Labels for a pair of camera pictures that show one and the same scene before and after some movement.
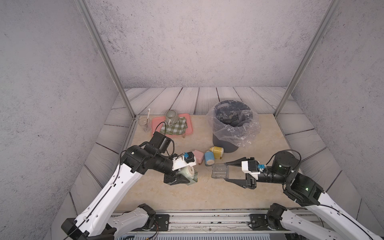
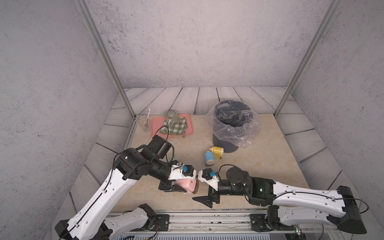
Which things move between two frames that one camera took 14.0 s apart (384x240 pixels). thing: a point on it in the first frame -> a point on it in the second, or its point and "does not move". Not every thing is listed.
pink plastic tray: x=157 y=122 does not move
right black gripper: x=250 y=182 -> x=212 y=197
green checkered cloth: x=178 y=128 does not move
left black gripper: x=171 y=177 -> x=168 y=184
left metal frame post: x=88 y=15 does not move
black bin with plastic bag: x=234 y=122 does not move
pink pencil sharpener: x=199 y=155 -> x=189 y=185
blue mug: x=209 y=158 does not move
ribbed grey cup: x=171 y=117 does not move
